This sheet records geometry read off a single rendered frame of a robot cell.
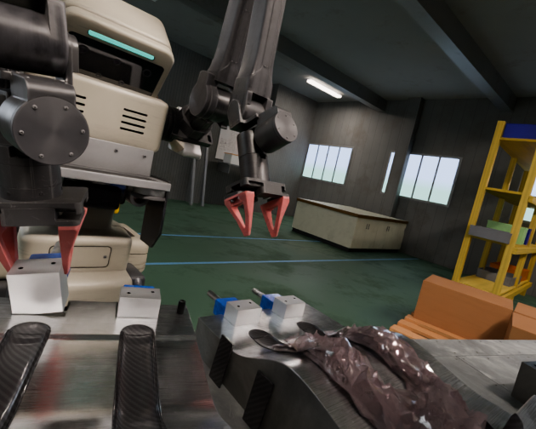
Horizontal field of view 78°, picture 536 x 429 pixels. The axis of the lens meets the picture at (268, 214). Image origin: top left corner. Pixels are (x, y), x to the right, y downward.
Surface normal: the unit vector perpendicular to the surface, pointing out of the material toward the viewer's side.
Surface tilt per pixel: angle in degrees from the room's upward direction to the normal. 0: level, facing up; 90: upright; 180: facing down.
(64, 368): 4
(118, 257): 98
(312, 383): 10
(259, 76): 90
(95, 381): 3
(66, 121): 94
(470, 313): 90
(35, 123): 94
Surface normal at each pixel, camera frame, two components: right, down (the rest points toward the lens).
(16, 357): 0.24, -0.96
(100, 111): 0.61, 0.36
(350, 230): -0.74, -0.08
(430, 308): -0.58, -0.04
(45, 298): 0.33, 0.36
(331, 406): 0.37, -0.87
